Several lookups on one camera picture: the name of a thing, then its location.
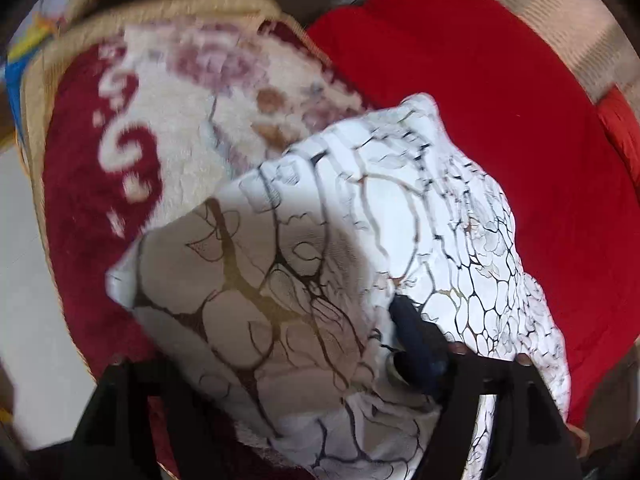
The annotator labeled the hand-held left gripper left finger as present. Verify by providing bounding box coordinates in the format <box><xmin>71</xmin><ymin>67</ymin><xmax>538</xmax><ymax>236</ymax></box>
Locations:
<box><xmin>75</xmin><ymin>357</ymin><xmax>201</xmax><ymax>480</ymax></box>

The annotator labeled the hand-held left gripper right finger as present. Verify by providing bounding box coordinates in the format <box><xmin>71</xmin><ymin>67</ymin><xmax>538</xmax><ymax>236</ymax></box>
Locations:
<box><xmin>387</xmin><ymin>295</ymin><xmax>583</xmax><ymax>480</ymax></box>

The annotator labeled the white marble-patterned garment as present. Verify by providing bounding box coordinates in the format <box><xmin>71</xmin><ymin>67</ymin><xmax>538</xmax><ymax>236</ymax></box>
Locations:
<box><xmin>105</xmin><ymin>92</ymin><xmax>573</xmax><ymax>480</ymax></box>

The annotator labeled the red blanket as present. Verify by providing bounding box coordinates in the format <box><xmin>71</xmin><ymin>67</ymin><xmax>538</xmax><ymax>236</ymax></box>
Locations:
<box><xmin>305</xmin><ymin>0</ymin><xmax>640</xmax><ymax>431</ymax></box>

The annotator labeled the floral plush blanket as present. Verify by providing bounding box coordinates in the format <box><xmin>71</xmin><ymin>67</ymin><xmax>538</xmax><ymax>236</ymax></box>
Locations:
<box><xmin>20</xmin><ymin>0</ymin><xmax>381</xmax><ymax>480</ymax></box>

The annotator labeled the orange red quilted cloth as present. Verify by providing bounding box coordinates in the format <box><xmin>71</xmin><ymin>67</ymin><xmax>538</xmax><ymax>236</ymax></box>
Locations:
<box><xmin>595</xmin><ymin>87</ymin><xmax>640</xmax><ymax>186</ymax></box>

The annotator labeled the beige ribbed curtain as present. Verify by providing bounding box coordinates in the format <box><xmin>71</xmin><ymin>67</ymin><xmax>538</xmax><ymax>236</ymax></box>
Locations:
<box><xmin>480</xmin><ymin>0</ymin><xmax>640</xmax><ymax>106</ymax></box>

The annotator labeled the blue yellow printed object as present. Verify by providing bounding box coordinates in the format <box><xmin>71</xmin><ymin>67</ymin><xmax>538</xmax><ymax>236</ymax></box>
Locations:
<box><xmin>5</xmin><ymin>12</ymin><xmax>53</xmax><ymax>141</ymax></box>

